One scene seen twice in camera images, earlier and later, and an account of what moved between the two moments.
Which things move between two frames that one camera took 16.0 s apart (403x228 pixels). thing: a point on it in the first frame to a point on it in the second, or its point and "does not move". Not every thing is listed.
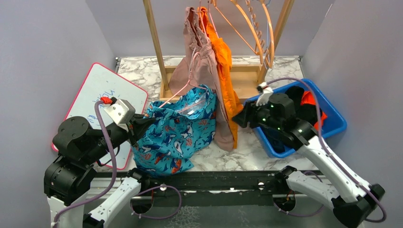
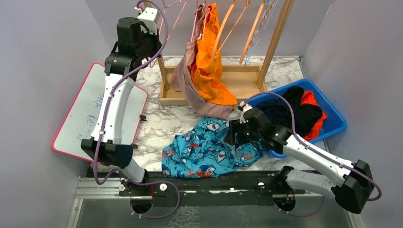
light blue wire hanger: (269, 65) to (259, 28)
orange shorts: (233, 105) to (207, 74)
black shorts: (305, 112) does not move
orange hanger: (260, 52) to (215, 50)
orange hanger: (272, 51) to (252, 33)
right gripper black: (249, 111) to (235, 126)
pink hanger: (187, 83) to (179, 1)
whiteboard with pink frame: (101, 83) does not move
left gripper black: (137, 125) to (157, 44)
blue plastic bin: (334, 123) does not move
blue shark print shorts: (166, 146) to (202, 153)
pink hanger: (212, 22) to (207, 8)
